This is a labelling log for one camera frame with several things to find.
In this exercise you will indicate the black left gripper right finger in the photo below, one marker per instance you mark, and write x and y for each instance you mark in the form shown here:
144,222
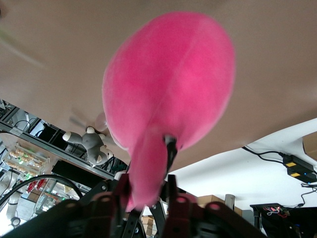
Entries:
193,218

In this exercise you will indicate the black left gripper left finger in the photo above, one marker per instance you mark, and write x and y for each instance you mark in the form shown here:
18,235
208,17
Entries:
99,218

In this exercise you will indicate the hot pink frog plush toy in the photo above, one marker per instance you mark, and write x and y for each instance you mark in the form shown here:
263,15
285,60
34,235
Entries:
168,86

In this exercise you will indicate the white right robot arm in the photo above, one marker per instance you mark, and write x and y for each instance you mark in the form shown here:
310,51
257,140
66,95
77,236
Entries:
11,198

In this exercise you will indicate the grey husky plush toy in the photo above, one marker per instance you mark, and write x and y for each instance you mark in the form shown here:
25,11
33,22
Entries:
91,143

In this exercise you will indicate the light pink dog plush toy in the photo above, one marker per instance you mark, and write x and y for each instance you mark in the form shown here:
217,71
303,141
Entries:
101,122

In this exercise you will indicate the brown cardboard box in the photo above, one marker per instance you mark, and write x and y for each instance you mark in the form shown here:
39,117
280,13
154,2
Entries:
210,199
310,145

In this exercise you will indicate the grey metal cylinder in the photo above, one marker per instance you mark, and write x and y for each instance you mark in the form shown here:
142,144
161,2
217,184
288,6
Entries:
229,199

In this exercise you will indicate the black electronics bench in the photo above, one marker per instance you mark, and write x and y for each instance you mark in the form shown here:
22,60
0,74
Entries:
284,223

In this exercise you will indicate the shelf rack with bread toys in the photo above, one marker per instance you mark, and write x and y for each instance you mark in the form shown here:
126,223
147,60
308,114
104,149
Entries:
24,158

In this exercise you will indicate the black power adapter yellow label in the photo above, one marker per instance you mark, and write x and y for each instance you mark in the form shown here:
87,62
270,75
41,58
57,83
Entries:
297,163
301,176

